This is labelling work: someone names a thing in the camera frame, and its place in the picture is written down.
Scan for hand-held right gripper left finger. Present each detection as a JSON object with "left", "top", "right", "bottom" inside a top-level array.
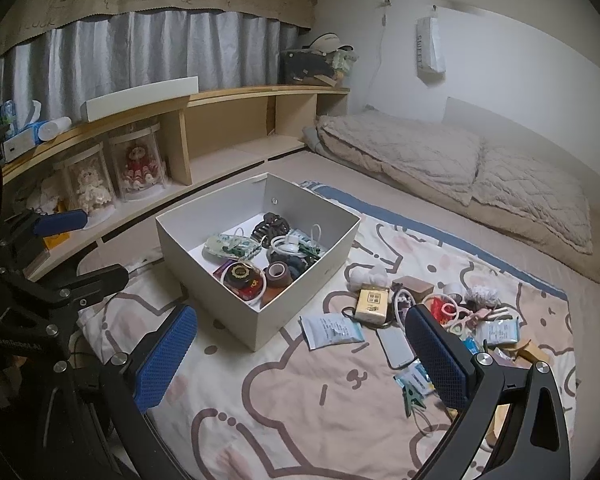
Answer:
[{"left": 100, "top": 304, "right": 199, "bottom": 480}]

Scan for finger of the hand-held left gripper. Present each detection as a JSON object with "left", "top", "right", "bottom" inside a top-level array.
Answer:
[
  {"left": 5, "top": 209, "right": 90, "bottom": 252},
  {"left": 27, "top": 264, "right": 131, "bottom": 312}
]

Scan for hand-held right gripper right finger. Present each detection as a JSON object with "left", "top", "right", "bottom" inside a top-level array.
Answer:
[{"left": 404, "top": 304, "right": 567, "bottom": 480}]

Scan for white shoe box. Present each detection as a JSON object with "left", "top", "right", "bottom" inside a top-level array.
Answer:
[{"left": 155, "top": 171, "right": 363, "bottom": 352}]

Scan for green patterned packet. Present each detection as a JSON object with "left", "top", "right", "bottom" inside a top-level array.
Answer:
[{"left": 204, "top": 231, "right": 261, "bottom": 262}]

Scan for large white ring hanger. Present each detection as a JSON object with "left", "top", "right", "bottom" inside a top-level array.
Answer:
[{"left": 269, "top": 225, "right": 327, "bottom": 263}]

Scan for dark brown crocheted mat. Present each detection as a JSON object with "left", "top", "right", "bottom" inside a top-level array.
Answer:
[{"left": 251, "top": 211, "right": 287, "bottom": 249}]

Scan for blue snack packet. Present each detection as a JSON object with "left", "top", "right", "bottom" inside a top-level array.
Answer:
[{"left": 394, "top": 361, "right": 434, "bottom": 394}]

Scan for white flat case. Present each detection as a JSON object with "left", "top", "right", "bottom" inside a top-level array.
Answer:
[{"left": 377, "top": 327, "right": 417, "bottom": 371}]

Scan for green clothespin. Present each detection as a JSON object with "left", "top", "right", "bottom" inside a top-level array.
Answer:
[{"left": 399, "top": 384, "right": 427, "bottom": 417}]

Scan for small blue white packet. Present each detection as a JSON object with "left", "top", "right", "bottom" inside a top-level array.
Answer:
[{"left": 479, "top": 319, "right": 522, "bottom": 347}]

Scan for brown wooden box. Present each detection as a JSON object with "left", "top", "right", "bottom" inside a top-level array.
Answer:
[{"left": 392, "top": 275, "right": 434, "bottom": 302}]

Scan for white scrunchie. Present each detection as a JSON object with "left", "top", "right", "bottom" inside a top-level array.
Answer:
[{"left": 464, "top": 284, "right": 502, "bottom": 312}]

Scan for yellow tissue pack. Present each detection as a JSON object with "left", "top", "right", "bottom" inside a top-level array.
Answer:
[{"left": 355, "top": 287, "right": 392, "bottom": 325}]

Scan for white tissue box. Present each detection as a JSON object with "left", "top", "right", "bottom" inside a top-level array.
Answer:
[{"left": 1, "top": 120, "right": 47, "bottom": 162}]

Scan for white paper roll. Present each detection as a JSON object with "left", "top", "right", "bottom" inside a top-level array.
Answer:
[{"left": 36, "top": 115, "right": 74, "bottom": 142}]

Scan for red doll in clear case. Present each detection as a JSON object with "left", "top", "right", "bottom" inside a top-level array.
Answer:
[{"left": 106, "top": 121, "right": 170, "bottom": 202}]

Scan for white tissue wad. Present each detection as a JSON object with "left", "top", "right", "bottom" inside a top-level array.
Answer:
[{"left": 349, "top": 264, "right": 392, "bottom": 292}]

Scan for white blue sachet packet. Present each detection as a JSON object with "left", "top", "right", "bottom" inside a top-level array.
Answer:
[{"left": 300, "top": 312, "right": 367, "bottom": 352}]

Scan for red round tin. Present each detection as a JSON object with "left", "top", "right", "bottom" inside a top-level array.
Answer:
[{"left": 221, "top": 260, "right": 270, "bottom": 304}]

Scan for brown tape roll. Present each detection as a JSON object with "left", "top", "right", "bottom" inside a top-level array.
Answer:
[{"left": 263, "top": 260, "right": 292, "bottom": 290}]

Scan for long white box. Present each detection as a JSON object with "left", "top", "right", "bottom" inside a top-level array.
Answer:
[{"left": 80, "top": 76, "right": 200, "bottom": 124}]

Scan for dark scrunchie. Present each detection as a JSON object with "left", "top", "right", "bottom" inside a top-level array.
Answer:
[{"left": 284, "top": 254, "right": 312, "bottom": 279}]

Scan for grey curtain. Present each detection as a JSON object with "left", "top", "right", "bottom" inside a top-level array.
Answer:
[{"left": 0, "top": 10, "right": 302, "bottom": 128}]

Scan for wooden bedside shelf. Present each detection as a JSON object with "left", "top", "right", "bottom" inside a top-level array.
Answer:
[{"left": 0, "top": 85, "right": 352, "bottom": 283}]

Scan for black bag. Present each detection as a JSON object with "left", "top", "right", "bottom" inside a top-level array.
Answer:
[{"left": 278, "top": 47, "right": 347, "bottom": 87}]

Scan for white hanging bag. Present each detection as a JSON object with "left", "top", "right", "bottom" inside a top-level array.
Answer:
[{"left": 415, "top": 16, "right": 447, "bottom": 82}]

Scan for white cap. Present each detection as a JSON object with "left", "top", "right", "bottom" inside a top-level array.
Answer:
[{"left": 306, "top": 33, "right": 354, "bottom": 54}]

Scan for white ring with red item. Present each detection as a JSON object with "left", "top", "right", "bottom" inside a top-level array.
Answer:
[{"left": 432, "top": 300, "right": 462, "bottom": 332}]

